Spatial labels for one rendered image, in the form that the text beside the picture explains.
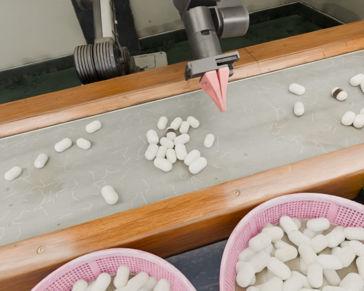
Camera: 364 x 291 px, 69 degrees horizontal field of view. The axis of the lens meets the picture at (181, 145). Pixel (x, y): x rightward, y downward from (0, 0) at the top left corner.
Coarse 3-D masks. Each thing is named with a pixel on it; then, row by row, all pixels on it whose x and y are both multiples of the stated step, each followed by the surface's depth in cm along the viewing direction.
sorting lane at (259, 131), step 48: (192, 96) 65; (240, 96) 63; (288, 96) 61; (0, 144) 61; (48, 144) 59; (96, 144) 57; (144, 144) 55; (192, 144) 54; (240, 144) 52; (288, 144) 51; (336, 144) 50; (0, 192) 51; (48, 192) 49; (96, 192) 48; (144, 192) 47; (0, 240) 43
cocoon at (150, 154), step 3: (150, 144) 52; (153, 144) 52; (150, 147) 52; (153, 147) 52; (156, 147) 52; (147, 150) 51; (150, 150) 51; (153, 150) 51; (156, 150) 52; (147, 153) 51; (150, 153) 51; (153, 153) 51; (147, 156) 51; (150, 156) 51; (153, 156) 51; (150, 159) 51
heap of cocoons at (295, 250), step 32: (288, 224) 40; (320, 224) 39; (256, 256) 37; (288, 256) 37; (320, 256) 36; (352, 256) 36; (256, 288) 34; (288, 288) 34; (320, 288) 35; (352, 288) 33
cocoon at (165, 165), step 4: (160, 156) 50; (156, 160) 49; (160, 160) 49; (164, 160) 49; (156, 164) 49; (160, 164) 49; (164, 164) 48; (168, 164) 48; (160, 168) 49; (164, 168) 48; (168, 168) 48
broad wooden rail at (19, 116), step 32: (320, 32) 76; (352, 32) 74; (256, 64) 69; (288, 64) 69; (64, 96) 67; (96, 96) 65; (128, 96) 65; (160, 96) 66; (0, 128) 62; (32, 128) 63
